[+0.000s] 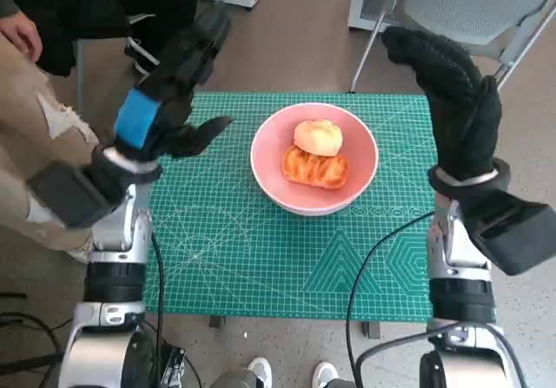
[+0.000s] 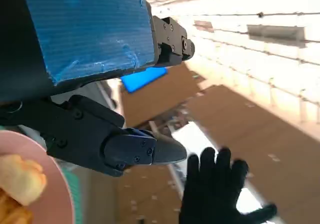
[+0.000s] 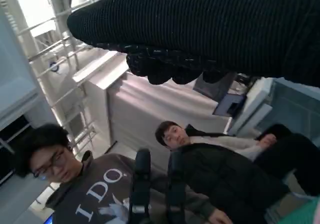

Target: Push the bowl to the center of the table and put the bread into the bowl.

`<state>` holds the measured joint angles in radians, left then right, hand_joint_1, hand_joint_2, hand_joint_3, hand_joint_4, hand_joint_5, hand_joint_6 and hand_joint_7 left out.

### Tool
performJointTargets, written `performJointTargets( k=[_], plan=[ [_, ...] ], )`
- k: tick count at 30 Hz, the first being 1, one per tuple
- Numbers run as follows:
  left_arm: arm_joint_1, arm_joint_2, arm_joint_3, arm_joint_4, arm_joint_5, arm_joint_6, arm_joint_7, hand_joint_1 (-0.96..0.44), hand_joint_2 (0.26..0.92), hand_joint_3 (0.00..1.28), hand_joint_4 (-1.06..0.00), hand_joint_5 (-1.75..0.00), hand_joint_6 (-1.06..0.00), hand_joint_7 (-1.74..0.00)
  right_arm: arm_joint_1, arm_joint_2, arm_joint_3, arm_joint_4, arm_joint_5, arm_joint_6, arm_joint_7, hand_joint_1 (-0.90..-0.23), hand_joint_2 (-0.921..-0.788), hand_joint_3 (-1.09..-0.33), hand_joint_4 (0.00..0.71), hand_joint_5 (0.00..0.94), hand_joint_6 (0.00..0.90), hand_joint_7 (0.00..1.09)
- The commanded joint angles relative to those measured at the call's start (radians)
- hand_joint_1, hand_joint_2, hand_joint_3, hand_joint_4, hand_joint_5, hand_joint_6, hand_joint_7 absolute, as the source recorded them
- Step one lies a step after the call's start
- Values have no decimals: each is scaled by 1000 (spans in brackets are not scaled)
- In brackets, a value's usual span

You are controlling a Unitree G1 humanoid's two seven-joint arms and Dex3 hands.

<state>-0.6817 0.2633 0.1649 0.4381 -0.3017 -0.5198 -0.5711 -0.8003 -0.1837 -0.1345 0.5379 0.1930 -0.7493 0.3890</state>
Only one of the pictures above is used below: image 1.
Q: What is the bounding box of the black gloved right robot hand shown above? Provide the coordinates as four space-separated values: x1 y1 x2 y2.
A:
381 25 503 181

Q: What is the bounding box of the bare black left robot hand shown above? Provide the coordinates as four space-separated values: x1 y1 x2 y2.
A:
106 8 235 161

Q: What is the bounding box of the pink bowl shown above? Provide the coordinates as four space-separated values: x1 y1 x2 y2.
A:
249 103 380 217

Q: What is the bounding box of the round toy bread bun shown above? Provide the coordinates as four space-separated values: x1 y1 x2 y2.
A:
293 118 344 157

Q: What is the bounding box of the rectangular braided toy bread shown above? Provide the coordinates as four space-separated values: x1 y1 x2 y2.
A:
281 144 351 189

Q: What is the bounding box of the grey mesh chair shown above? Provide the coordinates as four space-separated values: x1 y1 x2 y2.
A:
349 0 556 94

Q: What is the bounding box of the seated person in black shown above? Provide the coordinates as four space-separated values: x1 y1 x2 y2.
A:
0 0 200 79

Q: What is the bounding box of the person in beige trousers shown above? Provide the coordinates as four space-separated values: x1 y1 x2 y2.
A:
0 30 103 263

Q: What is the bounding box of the white cabinet with mesh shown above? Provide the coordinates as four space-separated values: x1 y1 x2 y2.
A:
348 0 435 33

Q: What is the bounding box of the person's hand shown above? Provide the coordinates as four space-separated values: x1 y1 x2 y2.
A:
0 12 43 62

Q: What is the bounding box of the green cutting mat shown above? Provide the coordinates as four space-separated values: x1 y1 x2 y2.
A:
142 91 438 323

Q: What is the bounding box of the black electronic box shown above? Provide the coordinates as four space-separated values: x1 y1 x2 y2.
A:
158 343 189 388

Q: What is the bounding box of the white shoe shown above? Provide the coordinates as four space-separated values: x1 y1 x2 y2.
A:
312 360 340 388
247 356 274 388

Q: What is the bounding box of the black flat bar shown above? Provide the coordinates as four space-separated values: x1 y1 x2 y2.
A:
0 352 66 376

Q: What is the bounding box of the metal frame chair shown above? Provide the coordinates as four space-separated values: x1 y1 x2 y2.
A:
74 12 162 111

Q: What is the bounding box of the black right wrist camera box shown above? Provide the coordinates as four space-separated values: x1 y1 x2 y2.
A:
455 190 556 276

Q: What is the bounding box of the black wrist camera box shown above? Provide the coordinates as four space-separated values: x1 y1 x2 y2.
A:
455 190 556 276
26 161 131 228

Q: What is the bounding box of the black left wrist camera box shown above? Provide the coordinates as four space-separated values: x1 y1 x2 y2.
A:
26 161 131 228

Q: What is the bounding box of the long black cable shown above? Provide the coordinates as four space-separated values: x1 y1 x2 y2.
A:
346 211 435 388

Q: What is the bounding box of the thin black floor cable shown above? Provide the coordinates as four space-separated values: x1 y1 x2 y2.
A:
0 313 75 363

